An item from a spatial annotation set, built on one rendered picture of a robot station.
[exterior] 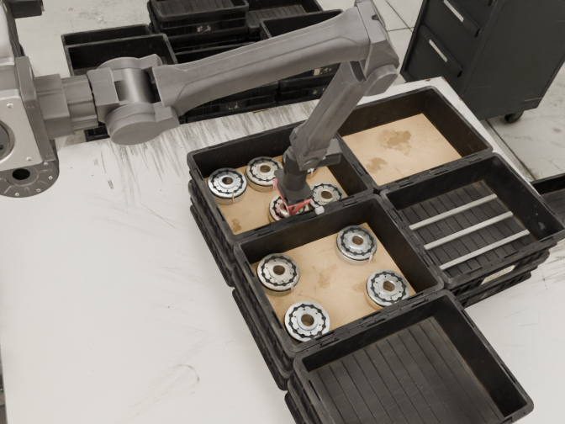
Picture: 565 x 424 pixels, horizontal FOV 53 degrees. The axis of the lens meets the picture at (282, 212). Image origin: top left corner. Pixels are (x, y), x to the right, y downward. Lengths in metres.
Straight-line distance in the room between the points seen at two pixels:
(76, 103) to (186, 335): 0.78
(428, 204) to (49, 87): 1.09
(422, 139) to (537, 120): 1.74
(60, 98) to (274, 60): 0.29
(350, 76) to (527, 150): 2.35
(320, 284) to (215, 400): 0.36
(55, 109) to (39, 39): 2.74
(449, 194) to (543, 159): 1.63
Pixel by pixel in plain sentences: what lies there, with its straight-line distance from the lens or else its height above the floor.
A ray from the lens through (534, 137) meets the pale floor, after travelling 3.34.
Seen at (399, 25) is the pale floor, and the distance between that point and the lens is 3.82.
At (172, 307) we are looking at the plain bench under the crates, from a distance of 1.47.
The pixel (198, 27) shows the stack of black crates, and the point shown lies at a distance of 2.62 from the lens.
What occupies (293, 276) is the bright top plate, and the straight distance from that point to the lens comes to 1.34.
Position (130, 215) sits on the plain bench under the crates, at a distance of 1.64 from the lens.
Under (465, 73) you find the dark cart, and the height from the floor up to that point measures 0.47.
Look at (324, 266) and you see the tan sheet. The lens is 1.40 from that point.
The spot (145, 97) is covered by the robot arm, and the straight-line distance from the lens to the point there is 0.82.
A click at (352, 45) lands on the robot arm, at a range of 0.83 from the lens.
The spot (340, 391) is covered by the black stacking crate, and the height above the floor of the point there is 0.83.
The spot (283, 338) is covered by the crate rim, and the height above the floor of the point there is 0.93.
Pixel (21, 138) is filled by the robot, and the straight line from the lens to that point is 0.81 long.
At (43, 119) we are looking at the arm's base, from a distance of 0.79.
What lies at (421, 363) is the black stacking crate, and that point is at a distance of 1.34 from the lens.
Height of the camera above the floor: 1.99
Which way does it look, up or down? 52 degrees down
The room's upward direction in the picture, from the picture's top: 9 degrees clockwise
